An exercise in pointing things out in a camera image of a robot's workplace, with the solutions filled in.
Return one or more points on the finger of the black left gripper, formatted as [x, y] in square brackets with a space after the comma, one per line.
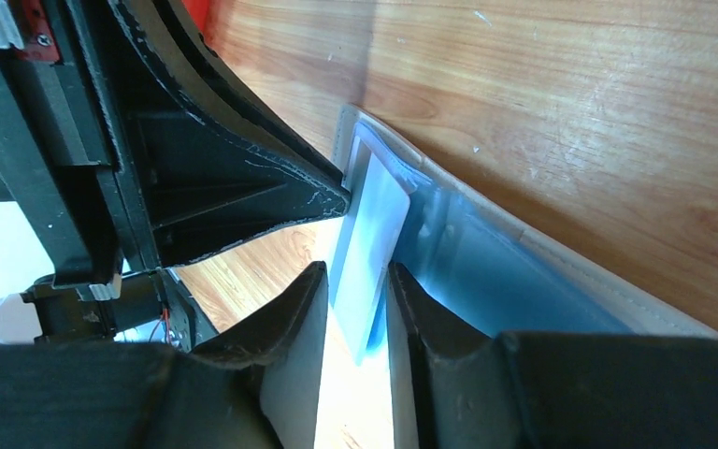
[202, 163]

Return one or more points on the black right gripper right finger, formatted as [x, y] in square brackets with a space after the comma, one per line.
[453, 387]

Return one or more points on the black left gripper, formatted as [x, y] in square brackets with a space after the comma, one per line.
[74, 168]

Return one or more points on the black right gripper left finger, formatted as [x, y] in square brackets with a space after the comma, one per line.
[149, 370]

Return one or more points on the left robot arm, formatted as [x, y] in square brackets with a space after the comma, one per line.
[131, 148]

